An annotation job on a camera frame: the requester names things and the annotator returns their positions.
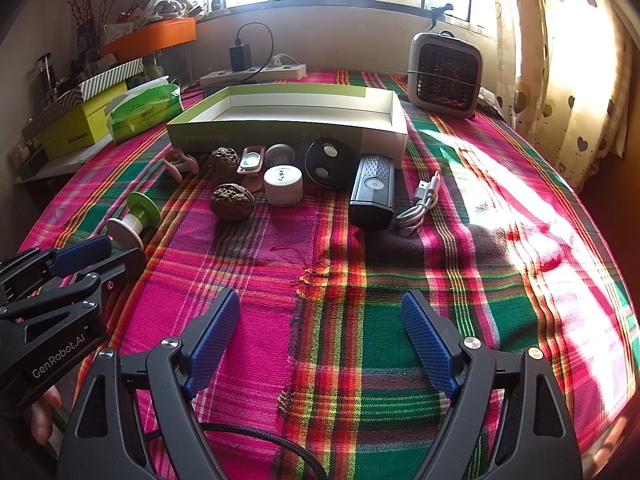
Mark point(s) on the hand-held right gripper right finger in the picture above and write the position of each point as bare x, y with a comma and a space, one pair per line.
427, 345

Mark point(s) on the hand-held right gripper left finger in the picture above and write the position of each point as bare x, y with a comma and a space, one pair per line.
215, 340

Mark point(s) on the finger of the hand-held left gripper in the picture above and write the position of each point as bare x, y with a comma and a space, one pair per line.
80, 254
117, 267

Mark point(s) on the green and white spool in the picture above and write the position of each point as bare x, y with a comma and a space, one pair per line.
142, 210

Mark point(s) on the pink plastic clip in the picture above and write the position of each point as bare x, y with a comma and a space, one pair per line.
175, 160

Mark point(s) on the brown walnut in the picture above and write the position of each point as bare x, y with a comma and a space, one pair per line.
223, 162
231, 201

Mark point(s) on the pink case with mint insert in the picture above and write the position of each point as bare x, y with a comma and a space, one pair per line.
250, 162

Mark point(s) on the small white jar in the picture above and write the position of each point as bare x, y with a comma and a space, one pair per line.
283, 185

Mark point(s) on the round pinkish white cap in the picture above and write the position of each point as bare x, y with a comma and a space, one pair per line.
280, 152

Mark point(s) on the black disc with metal buttons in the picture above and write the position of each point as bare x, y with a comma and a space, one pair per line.
342, 165

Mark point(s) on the green and white cardboard box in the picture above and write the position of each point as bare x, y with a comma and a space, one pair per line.
280, 132

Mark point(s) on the person's left hand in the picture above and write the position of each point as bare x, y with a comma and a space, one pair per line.
46, 415

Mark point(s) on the plaid tablecloth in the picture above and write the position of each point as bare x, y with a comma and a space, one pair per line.
320, 310

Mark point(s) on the yellow box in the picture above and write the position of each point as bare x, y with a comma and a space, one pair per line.
75, 130

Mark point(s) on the green tissue pack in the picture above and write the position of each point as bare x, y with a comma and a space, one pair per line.
145, 110

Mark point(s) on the striped box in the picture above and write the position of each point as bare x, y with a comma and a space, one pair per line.
100, 82

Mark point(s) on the dark glass jar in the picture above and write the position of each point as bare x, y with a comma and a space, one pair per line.
44, 75

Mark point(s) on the orange box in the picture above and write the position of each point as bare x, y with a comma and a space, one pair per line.
150, 37

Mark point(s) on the wooden cabinet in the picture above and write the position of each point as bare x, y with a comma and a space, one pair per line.
615, 200

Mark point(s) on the black charger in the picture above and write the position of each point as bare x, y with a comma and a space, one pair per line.
240, 57

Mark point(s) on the white power strip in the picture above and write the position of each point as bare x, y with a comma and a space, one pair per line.
270, 74

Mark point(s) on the grey pouch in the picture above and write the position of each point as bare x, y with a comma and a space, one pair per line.
490, 99

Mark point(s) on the white plug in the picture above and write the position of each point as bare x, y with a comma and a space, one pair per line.
278, 61

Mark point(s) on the small grey heater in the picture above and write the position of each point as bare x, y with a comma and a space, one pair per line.
445, 75

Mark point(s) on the heart print curtain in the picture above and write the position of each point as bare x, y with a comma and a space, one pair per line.
560, 60

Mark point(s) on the black window hook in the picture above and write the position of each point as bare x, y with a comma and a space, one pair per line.
440, 10

